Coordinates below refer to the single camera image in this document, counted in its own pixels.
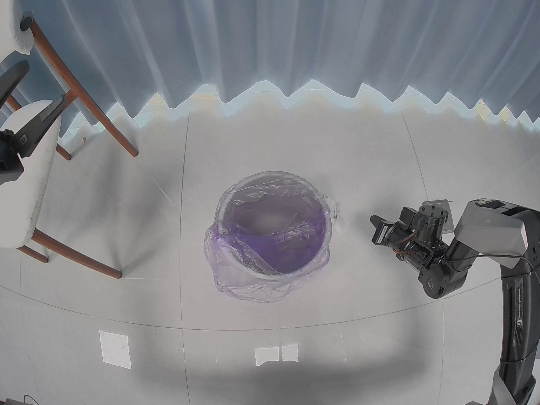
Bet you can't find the wooden chair with white cushions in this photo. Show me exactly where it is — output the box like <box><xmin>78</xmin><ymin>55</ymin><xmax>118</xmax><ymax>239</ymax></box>
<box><xmin>0</xmin><ymin>0</ymin><xmax>140</xmax><ymax>279</ymax></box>

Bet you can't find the white trash bin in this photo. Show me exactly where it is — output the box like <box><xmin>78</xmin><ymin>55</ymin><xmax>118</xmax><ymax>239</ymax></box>
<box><xmin>217</xmin><ymin>171</ymin><xmax>334</xmax><ymax>276</ymax></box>

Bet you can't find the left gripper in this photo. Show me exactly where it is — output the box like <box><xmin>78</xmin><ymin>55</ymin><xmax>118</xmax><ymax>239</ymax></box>
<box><xmin>0</xmin><ymin>61</ymin><xmax>68</xmax><ymax>184</ymax></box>

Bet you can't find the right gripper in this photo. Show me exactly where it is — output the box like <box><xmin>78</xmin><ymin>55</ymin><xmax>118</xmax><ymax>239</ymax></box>
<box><xmin>370</xmin><ymin>214</ymin><xmax>408</xmax><ymax>253</ymax></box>

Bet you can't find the pale blue curtain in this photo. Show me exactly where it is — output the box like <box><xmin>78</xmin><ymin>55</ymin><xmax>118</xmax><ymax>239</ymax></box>
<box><xmin>0</xmin><ymin>0</ymin><xmax>540</xmax><ymax>132</ymax></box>

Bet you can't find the purple plastic bag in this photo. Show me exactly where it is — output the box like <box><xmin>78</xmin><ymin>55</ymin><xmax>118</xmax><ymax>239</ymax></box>
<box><xmin>204</xmin><ymin>169</ymin><xmax>341</xmax><ymax>305</ymax></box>

